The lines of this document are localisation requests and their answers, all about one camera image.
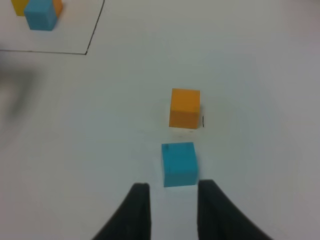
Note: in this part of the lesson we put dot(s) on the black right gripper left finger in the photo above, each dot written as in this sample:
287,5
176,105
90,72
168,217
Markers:
132,220

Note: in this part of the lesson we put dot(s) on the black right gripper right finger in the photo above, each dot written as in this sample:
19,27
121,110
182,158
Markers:
219,219

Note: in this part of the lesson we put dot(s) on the blue template cube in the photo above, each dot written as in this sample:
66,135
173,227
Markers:
40,15

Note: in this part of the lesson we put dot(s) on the orange template cube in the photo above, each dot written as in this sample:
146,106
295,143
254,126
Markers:
58,7

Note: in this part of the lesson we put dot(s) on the yellow template cube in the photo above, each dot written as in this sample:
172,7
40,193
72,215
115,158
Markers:
19,6

